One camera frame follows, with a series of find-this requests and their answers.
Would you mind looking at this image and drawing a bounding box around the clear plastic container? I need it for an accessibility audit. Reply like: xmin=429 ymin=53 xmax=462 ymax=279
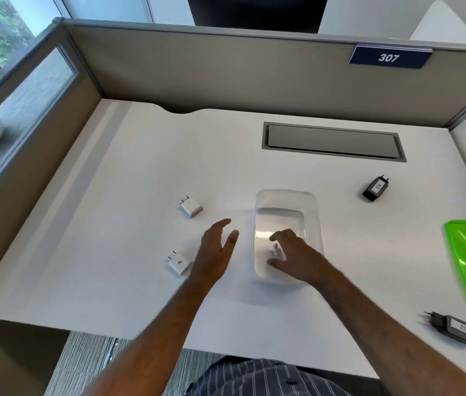
xmin=253 ymin=189 xmax=325 ymax=287

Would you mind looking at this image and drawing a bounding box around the grey cable tray cover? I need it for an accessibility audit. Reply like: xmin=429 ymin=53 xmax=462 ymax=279
xmin=262 ymin=122 xmax=407 ymax=163

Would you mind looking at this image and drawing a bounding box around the person's left hand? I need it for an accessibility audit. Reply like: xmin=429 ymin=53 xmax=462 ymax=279
xmin=191 ymin=218 xmax=240 ymax=286

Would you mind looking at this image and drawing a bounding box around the white charger with triangle mark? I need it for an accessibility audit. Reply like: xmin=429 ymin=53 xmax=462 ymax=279
xmin=166 ymin=250 xmax=193 ymax=277

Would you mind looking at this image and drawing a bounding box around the beige desk partition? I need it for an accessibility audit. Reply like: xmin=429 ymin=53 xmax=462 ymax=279
xmin=60 ymin=18 xmax=466 ymax=129

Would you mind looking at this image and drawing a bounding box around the person's left forearm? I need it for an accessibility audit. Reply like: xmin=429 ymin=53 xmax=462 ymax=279
xmin=78 ymin=278 xmax=223 ymax=396

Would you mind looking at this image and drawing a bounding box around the person's right forearm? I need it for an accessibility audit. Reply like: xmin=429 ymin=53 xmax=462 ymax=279
xmin=299 ymin=260 xmax=466 ymax=396

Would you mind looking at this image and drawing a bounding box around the white angled board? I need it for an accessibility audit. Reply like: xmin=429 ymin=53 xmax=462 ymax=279
xmin=408 ymin=0 xmax=466 ymax=46

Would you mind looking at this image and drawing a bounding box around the dark screen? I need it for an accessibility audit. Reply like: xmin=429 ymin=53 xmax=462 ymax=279
xmin=186 ymin=0 xmax=329 ymax=34

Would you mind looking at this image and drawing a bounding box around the small black charger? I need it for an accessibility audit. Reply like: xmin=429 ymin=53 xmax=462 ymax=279
xmin=362 ymin=175 xmax=391 ymax=202

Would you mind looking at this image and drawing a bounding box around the long black charger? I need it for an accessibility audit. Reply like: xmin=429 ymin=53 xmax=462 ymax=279
xmin=423 ymin=311 xmax=466 ymax=347

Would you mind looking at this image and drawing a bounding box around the striped dark shirt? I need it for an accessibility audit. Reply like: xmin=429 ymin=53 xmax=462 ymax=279
xmin=183 ymin=356 xmax=342 ymax=396

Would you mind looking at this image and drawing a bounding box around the blue number sign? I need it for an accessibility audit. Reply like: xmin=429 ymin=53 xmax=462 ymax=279
xmin=348 ymin=44 xmax=434 ymax=70

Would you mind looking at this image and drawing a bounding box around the white charger with grey end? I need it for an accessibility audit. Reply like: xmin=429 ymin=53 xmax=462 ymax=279
xmin=178 ymin=196 xmax=204 ymax=219

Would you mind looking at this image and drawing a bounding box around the person's right hand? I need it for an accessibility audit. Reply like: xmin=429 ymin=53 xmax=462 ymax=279
xmin=266 ymin=229 xmax=333 ymax=286

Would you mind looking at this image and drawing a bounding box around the beige partition with glass pane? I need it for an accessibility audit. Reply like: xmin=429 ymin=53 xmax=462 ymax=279
xmin=0 ymin=18 xmax=104 ymax=312

